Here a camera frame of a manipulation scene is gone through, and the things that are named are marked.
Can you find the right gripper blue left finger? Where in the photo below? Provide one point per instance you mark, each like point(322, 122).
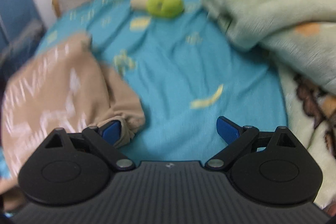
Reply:
point(101, 141)

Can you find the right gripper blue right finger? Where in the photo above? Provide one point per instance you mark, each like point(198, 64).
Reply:
point(238, 138)

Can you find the tan t-shirt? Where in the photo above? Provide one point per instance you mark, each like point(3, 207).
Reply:
point(65, 87)

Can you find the blue folding chair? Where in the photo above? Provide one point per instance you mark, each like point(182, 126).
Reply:
point(22, 29)

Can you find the teal patterned bed sheet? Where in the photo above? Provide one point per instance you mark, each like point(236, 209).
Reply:
point(184, 72)

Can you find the green fleece blanket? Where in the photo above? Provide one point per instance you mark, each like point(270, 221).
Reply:
point(299, 36)

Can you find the green cream plush toy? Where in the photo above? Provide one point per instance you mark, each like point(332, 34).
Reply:
point(159, 8)

